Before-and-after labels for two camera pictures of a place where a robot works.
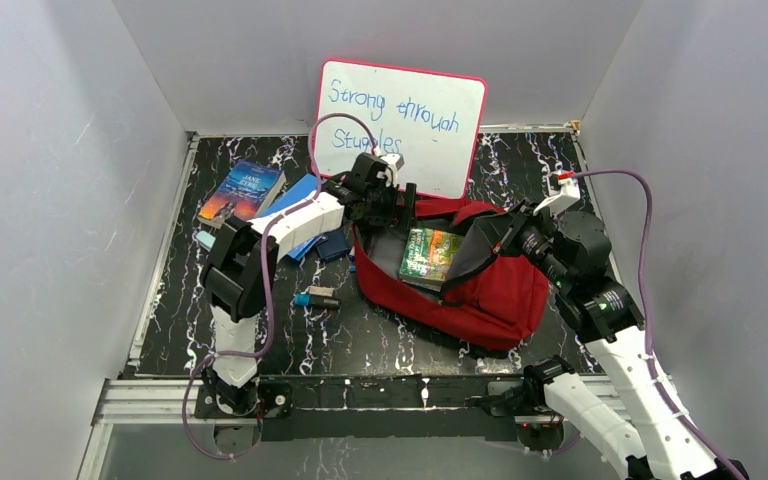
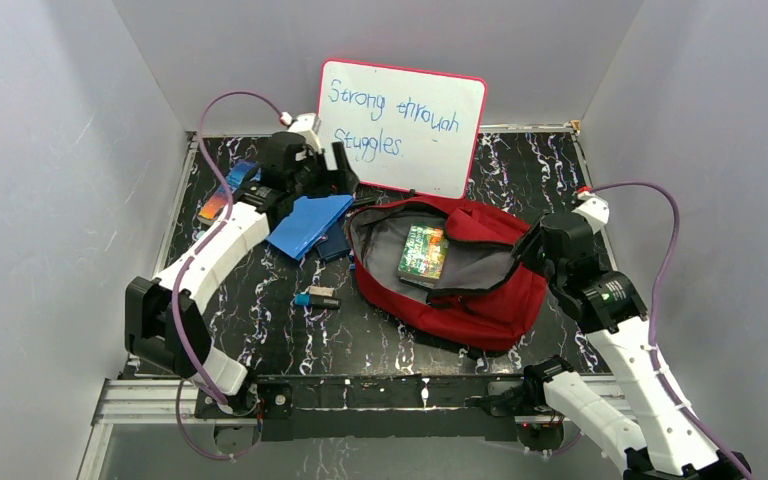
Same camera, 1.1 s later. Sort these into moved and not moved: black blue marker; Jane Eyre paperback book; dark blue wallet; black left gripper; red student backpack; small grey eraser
Moved: black left gripper; red student backpack
Not moved: Jane Eyre paperback book; dark blue wallet; small grey eraser; black blue marker
